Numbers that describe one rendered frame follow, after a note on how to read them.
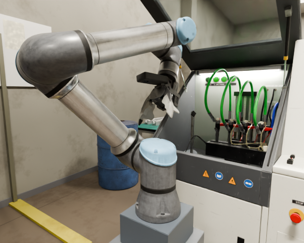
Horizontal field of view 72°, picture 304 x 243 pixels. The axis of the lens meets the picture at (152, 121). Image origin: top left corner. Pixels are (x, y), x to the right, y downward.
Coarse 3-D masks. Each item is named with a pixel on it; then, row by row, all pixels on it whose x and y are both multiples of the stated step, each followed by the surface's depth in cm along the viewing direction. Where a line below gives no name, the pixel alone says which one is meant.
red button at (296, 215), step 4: (292, 208) 85; (296, 208) 85; (292, 212) 85; (296, 212) 84; (300, 212) 84; (292, 216) 82; (296, 216) 82; (300, 216) 82; (292, 220) 82; (296, 220) 82; (300, 220) 81
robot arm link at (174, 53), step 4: (172, 48) 78; (176, 48) 80; (180, 48) 82; (168, 52) 78; (172, 52) 78; (176, 52) 80; (180, 52) 82; (164, 56) 79; (168, 56) 78; (172, 56) 78; (176, 56) 79; (180, 56) 82; (160, 60) 82; (164, 60) 78; (168, 60) 78; (172, 60) 78; (176, 60) 79
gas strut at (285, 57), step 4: (288, 16) 98; (288, 20) 99; (288, 24) 100; (288, 28) 101; (288, 32) 102; (288, 36) 102; (288, 40) 103; (288, 44) 104; (284, 48) 106; (288, 48) 105; (284, 52) 107; (284, 56) 108; (284, 64) 110; (284, 68) 111; (284, 72) 112; (284, 76) 113; (284, 80) 114; (284, 84) 115
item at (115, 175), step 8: (120, 120) 316; (136, 128) 284; (104, 144) 271; (104, 152) 272; (104, 160) 274; (112, 160) 270; (104, 168) 275; (112, 168) 272; (120, 168) 273; (128, 168) 278; (104, 176) 278; (112, 176) 274; (120, 176) 274; (128, 176) 279; (136, 176) 292; (104, 184) 280; (112, 184) 275; (120, 184) 276; (128, 184) 281
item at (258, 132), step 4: (260, 88) 106; (264, 88) 111; (260, 92) 104; (264, 92) 114; (256, 96) 103; (264, 96) 116; (256, 100) 102; (264, 100) 117; (256, 104) 101; (264, 104) 118; (256, 108) 101; (264, 108) 118; (256, 112) 101; (264, 112) 118; (264, 116) 118; (264, 120) 119; (256, 124) 104; (264, 124) 119; (256, 128) 106; (256, 132) 111; (260, 132) 110
